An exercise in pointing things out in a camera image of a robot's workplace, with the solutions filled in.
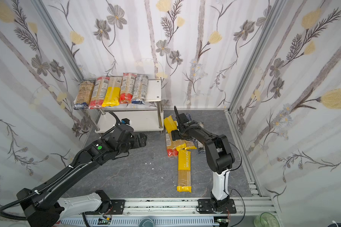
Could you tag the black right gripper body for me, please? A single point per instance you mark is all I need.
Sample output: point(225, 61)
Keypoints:
point(180, 128)

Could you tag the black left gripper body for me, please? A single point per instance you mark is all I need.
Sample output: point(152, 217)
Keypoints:
point(140, 139)

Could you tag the yellow-top spaghetti pack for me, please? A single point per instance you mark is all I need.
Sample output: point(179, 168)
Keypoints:
point(171, 126)

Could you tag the yellow pastatime pack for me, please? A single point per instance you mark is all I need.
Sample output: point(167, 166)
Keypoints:
point(184, 171)
point(190, 145)

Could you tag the small red-end spaghetti pack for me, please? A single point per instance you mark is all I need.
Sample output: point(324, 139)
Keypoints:
point(171, 149)

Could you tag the yellow Pastatime pack front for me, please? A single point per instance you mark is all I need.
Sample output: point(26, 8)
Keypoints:
point(184, 171)

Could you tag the yellow-end spaghetti pack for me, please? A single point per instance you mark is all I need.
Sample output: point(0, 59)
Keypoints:
point(112, 97)

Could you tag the blue clear label spaghetti pack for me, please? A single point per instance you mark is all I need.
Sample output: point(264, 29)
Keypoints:
point(140, 89)

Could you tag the dark blue-top spaghetti pack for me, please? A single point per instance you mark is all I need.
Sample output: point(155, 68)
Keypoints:
point(84, 96)

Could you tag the blue Barilla spaghetti pack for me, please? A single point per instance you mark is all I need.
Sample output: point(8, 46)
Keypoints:
point(188, 116)

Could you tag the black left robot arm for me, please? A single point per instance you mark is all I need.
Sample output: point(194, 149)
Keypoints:
point(41, 206)

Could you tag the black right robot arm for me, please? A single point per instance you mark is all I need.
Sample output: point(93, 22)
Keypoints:
point(219, 156)

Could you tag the clear blue-end spaghetti pack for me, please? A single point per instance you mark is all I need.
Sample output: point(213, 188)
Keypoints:
point(200, 146)

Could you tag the white two-tier shelf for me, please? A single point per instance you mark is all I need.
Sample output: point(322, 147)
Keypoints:
point(147, 117)

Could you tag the green glass bowl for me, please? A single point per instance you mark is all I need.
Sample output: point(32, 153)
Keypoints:
point(266, 220)

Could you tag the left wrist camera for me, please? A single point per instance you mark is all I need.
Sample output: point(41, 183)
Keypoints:
point(125, 121)

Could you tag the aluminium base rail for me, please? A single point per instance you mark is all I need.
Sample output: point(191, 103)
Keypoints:
point(174, 212)

